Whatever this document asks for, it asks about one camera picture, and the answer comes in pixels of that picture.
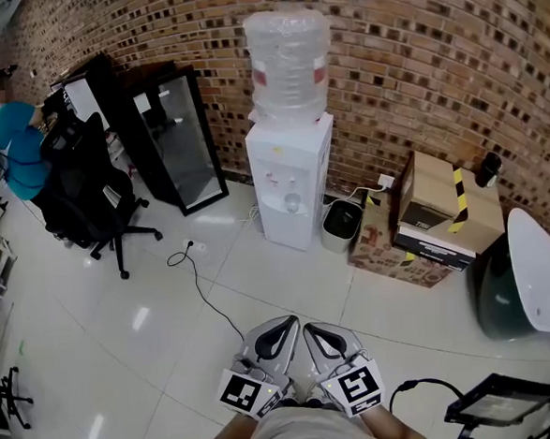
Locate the white bin with black liner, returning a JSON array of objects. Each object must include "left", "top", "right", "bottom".
[{"left": 319, "top": 198, "right": 366, "bottom": 256}]

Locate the person's beige printed shirt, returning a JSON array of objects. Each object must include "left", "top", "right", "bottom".
[{"left": 155, "top": 399, "right": 380, "bottom": 439}]

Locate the white wall plug with cord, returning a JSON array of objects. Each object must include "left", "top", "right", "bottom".
[{"left": 342, "top": 173, "right": 396, "bottom": 199}]

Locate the person's right white shoe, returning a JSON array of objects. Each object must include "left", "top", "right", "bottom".
[{"left": 305, "top": 386, "right": 338, "bottom": 408}]

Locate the black light panel cable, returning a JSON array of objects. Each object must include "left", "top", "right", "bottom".
[{"left": 387, "top": 375, "right": 466, "bottom": 413}]

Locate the brown taped cardboard box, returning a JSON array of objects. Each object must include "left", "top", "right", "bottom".
[{"left": 392, "top": 145, "right": 508, "bottom": 261}]

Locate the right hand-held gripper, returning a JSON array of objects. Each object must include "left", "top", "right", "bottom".
[{"left": 302, "top": 317, "right": 388, "bottom": 421}]

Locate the person's right forearm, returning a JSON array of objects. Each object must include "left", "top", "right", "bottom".
[{"left": 363, "top": 402, "right": 432, "bottom": 439}]

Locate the black light panel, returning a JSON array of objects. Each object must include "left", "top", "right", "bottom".
[{"left": 441, "top": 369, "right": 550, "bottom": 431}]

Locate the red printed cardboard box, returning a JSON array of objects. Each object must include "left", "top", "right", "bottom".
[{"left": 342, "top": 186, "right": 455, "bottom": 295}]

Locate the white and green shell chair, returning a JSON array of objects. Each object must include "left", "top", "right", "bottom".
[{"left": 469, "top": 205, "right": 550, "bottom": 343}]

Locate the black chair base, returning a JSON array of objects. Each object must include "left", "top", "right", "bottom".
[{"left": 0, "top": 352, "right": 36, "bottom": 432}]

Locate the clear plastic water jug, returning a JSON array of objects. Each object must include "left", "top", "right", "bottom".
[{"left": 241, "top": 7, "right": 338, "bottom": 133}]

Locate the black and white flat box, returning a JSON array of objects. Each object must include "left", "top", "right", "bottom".
[{"left": 391, "top": 218, "right": 478, "bottom": 277}]

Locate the black cabinet with white sheet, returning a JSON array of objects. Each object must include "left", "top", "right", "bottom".
[{"left": 49, "top": 52, "right": 131, "bottom": 137}]

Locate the black office chair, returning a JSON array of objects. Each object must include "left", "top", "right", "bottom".
[{"left": 36, "top": 108, "right": 166, "bottom": 286}]

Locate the black floor cable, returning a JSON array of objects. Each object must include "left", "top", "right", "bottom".
[{"left": 165, "top": 237, "right": 245, "bottom": 346}]

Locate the black tumbler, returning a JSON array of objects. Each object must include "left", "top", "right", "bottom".
[{"left": 472, "top": 150, "right": 505, "bottom": 190}]

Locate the white floor cable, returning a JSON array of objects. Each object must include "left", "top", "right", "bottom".
[{"left": 235, "top": 204, "right": 262, "bottom": 227}]

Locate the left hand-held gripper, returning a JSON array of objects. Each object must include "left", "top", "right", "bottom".
[{"left": 211, "top": 314, "right": 307, "bottom": 424}]

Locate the white water dispenser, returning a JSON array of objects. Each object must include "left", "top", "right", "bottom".
[{"left": 243, "top": 111, "right": 344, "bottom": 256}]

